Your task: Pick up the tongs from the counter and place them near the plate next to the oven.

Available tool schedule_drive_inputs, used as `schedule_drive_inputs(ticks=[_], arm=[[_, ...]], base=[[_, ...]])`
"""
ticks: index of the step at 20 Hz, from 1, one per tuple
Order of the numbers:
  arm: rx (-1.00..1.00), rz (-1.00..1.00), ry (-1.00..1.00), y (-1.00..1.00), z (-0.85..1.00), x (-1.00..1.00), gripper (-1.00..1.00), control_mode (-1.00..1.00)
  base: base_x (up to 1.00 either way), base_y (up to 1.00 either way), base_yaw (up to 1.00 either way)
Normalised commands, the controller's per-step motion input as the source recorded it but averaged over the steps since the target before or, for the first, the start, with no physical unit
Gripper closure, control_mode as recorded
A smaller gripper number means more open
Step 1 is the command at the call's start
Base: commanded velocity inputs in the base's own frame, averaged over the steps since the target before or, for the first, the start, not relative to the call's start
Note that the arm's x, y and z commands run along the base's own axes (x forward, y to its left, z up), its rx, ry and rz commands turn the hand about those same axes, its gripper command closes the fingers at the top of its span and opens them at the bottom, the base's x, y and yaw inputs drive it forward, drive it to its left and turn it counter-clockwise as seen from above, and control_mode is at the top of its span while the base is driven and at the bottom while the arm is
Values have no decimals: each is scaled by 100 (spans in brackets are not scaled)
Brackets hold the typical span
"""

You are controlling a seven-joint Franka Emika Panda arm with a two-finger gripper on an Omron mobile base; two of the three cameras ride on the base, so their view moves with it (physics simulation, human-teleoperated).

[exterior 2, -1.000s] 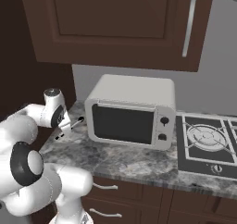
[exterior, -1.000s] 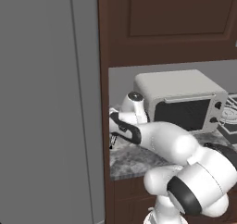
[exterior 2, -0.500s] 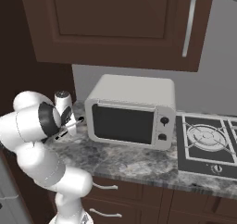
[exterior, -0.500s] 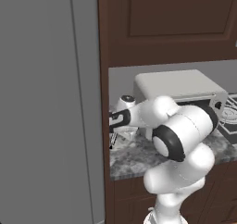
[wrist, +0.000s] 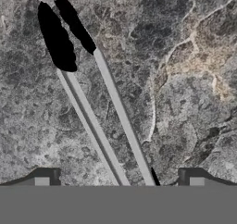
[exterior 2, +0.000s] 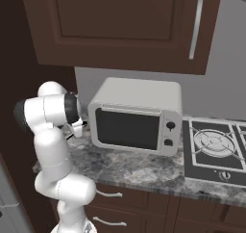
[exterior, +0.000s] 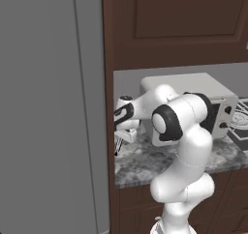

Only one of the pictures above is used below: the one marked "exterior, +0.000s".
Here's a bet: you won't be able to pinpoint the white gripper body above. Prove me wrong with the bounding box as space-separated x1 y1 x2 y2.
115 128 139 145

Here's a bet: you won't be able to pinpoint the black and silver tongs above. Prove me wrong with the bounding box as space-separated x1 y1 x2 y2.
114 137 124 159

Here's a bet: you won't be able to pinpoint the white toaster oven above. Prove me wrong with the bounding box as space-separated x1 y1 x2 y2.
139 72 240 147

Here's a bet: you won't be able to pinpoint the brown base cupboard door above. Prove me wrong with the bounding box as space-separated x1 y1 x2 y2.
119 183 167 234
188 167 248 234

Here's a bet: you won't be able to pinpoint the grey fridge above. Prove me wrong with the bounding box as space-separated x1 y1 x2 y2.
0 0 111 234

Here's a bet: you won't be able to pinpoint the brown cupboard side panel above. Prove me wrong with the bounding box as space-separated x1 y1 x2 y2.
101 0 121 234

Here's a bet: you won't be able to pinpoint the brown wall cupboard door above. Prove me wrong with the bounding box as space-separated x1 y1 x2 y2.
111 0 248 71

